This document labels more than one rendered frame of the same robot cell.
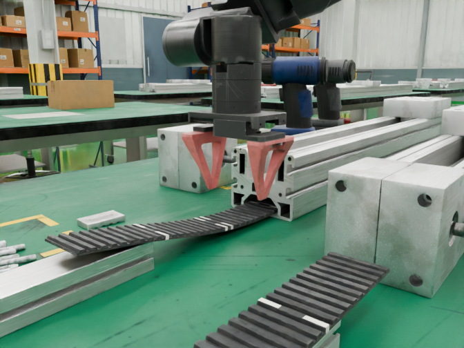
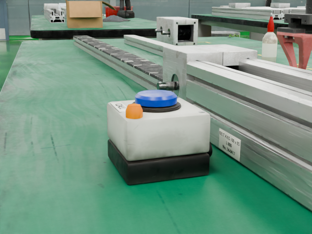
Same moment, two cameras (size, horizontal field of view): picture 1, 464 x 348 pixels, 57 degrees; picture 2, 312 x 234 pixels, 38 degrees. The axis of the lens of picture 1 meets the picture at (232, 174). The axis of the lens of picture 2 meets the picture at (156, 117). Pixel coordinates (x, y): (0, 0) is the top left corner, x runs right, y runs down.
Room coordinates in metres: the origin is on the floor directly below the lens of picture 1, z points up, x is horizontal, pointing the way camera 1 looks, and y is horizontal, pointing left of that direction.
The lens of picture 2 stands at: (0.65, -0.72, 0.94)
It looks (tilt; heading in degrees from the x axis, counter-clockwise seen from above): 15 degrees down; 122
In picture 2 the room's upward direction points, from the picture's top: straight up
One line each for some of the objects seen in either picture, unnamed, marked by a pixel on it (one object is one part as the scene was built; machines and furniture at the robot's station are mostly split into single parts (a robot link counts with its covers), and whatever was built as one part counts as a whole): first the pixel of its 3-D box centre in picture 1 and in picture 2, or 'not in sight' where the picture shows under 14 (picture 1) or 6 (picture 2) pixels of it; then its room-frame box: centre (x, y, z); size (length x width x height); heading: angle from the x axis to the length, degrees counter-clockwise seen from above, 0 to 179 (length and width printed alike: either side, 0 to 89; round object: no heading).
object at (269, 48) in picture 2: not in sight; (269, 40); (0.28, 0.43, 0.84); 0.04 x 0.04 x 0.12
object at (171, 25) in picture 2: not in sight; (177, 32); (-0.13, 0.68, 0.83); 0.11 x 0.10 x 0.10; 51
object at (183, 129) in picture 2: not in sight; (164, 134); (0.44, -0.35, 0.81); 0.10 x 0.08 x 0.06; 50
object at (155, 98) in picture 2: not in sight; (155, 102); (0.43, -0.36, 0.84); 0.04 x 0.04 x 0.02
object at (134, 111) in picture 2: not in sight; (134, 110); (0.43, -0.40, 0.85); 0.01 x 0.01 x 0.01
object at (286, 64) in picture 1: (279, 108); not in sight; (0.95, -0.11, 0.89); 0.20 x 0.08 x 0.22; 72
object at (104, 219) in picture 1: (101, 219); not in sight; (0.51, 0.16, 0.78); 0.05 x 0.03 x 0.01; 135
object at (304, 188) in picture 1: (376, 145); not in sight; (0.85, -0.29, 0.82); 0.80 x 0.10 x 0.09; 140
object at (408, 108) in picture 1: (417, 112); not in sight; (1.04, -0.45, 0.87); 0.16 x 0.11 x 0.07; 140
